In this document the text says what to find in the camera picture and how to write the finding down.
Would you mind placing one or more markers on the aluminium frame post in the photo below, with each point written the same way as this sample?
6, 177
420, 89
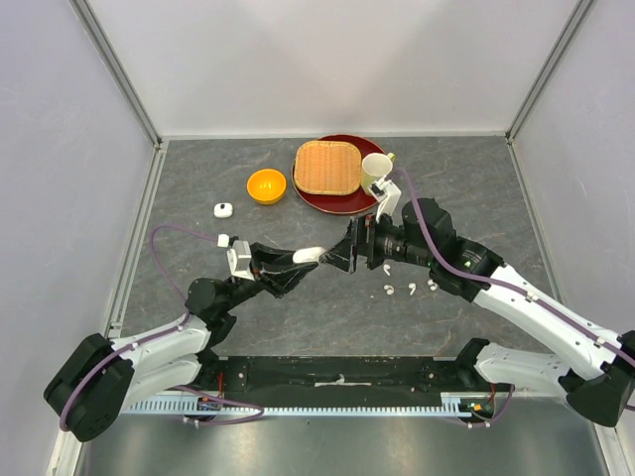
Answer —
87, 17
575, 20

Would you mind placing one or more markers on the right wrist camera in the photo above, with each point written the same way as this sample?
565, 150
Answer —
387, 195

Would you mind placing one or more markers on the pale green mug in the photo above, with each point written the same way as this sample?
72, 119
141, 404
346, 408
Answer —
374, 167

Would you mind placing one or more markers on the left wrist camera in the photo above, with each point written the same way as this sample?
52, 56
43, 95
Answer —
239, 260

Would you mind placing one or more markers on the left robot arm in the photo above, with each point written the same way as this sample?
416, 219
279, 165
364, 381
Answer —
103, 377

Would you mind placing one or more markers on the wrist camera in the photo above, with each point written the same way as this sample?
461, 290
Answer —
387, 195
239, 260

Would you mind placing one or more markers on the light blue cable duct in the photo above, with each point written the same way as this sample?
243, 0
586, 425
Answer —
181, 404

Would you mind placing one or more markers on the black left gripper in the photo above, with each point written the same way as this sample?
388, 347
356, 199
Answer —
277, 283

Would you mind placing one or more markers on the orange plastic bowl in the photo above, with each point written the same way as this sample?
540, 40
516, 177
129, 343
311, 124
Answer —
267, 186

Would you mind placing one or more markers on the woven bamboo basket tray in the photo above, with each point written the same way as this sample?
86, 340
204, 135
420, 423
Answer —
327, 168

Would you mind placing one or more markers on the white earbud charging case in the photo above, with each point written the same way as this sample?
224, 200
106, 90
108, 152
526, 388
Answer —
308, 255

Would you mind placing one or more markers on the small white charging case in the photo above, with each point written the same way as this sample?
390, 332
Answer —
223, 210

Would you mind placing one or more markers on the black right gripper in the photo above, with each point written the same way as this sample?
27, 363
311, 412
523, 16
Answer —
360, 240

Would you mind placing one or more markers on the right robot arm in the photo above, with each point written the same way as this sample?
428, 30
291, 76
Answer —
590, 367

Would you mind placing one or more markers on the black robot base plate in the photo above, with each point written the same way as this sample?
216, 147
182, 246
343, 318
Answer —
337, 382

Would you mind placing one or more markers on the aluminium frame post right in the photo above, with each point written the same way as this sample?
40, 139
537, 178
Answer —
575, 20

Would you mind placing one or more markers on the aluminium frame post left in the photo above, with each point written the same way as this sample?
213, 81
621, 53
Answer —
87, 17

